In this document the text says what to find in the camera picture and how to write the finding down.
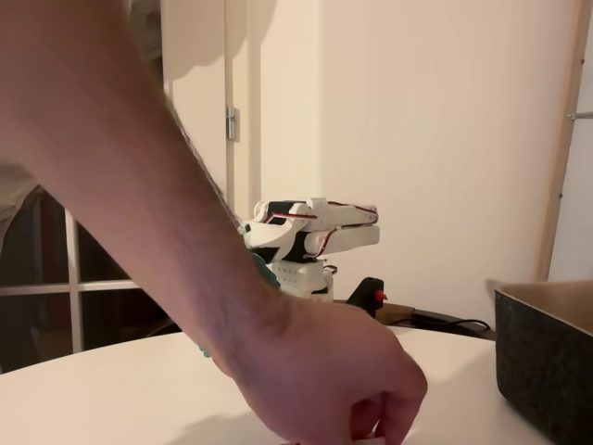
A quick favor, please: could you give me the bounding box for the person's bare forearm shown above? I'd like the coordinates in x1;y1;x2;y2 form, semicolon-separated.
0;0;325;377

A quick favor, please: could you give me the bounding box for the black clamp with red knob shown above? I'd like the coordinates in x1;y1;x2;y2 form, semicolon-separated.
345;276;388;321

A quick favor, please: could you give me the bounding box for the white framed glass door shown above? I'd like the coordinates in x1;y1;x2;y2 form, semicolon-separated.
0;184;186;372

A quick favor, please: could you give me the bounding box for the thin black cable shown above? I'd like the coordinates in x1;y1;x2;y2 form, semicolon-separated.
384;311;497;332

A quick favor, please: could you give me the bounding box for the light wooden post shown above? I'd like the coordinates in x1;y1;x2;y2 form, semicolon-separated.
532;0;593;285

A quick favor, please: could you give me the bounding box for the metal door hinge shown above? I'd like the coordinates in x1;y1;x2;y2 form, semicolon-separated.
225;105;242;143

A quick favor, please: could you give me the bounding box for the dark grey felt basket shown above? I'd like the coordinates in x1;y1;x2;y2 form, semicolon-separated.
485;279;593;442

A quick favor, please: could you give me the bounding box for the person's hand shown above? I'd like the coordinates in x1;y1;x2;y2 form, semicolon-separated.
215;296;428;445

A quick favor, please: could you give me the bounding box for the pale frosted panel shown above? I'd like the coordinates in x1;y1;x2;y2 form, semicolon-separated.
553;0;593;284

